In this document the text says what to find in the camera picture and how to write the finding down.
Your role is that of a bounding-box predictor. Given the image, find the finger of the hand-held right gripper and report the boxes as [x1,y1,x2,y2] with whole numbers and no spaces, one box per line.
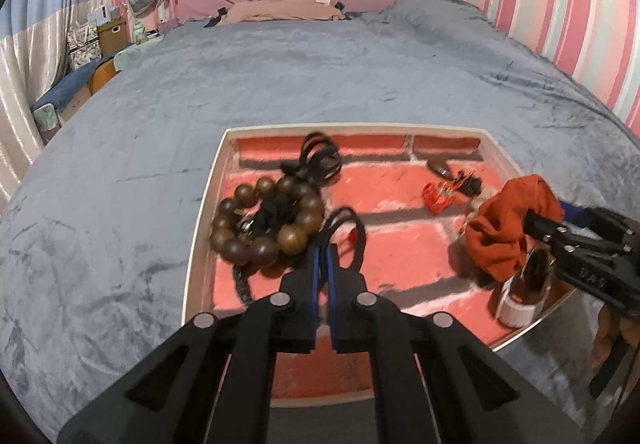
[559,200,631,236]
[522,210,577,246]

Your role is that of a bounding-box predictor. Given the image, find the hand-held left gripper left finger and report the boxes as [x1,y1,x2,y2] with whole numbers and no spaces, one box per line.
[57,244,323,444]

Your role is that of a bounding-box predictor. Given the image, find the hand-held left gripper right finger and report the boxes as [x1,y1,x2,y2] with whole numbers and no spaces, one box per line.
[325,244,586,444]

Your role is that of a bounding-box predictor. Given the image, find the orange fabric scrunchie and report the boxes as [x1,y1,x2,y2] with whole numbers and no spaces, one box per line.
[465,174,566,284]

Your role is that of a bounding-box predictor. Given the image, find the brown wooden bead bracelet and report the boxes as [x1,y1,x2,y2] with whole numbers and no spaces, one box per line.
[210,176,326,267]

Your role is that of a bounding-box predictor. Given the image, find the black hair tie red beads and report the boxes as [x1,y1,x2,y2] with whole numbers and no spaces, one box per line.
[315,206,368,275]

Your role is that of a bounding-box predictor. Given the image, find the brick-pattern tray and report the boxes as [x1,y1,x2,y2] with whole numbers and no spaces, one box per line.
[181,124,576,407]

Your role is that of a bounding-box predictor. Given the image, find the white strap gold wristwatch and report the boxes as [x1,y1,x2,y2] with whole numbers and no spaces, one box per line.
[495,246,556,329]

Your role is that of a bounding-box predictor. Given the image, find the black looped hair tie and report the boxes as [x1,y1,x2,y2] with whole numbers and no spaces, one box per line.
[280,132,343,185]

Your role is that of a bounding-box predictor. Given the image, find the red hair clip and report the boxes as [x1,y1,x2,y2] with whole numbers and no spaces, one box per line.
[421,181,456,214]

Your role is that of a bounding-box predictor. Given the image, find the person's right hand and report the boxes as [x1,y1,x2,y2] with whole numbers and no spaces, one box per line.
[592,309,626,367]

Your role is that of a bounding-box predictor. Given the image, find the grey plush blanket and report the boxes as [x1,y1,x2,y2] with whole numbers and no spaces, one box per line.
[0,0,640,444]

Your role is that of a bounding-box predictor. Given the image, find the brown wooden furniture piece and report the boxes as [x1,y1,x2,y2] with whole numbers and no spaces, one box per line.
[89,61,118,95]

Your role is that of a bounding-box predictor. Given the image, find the teal patterned box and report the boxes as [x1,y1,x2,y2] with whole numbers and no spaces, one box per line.
[32,104,63,145]

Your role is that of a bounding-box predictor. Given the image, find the blue cloth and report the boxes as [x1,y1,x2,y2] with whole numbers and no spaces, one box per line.
[32,61,101,112]

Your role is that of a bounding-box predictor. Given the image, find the patterned storage box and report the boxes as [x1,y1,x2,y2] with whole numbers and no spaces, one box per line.
[67,24,101,70]

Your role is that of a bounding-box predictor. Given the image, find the shiny pale curtain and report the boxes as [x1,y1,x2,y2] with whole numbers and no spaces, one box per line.
[0,9,71,210]

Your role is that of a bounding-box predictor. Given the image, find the dark metal chain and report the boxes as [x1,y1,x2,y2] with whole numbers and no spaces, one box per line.
[231,264,252,310]

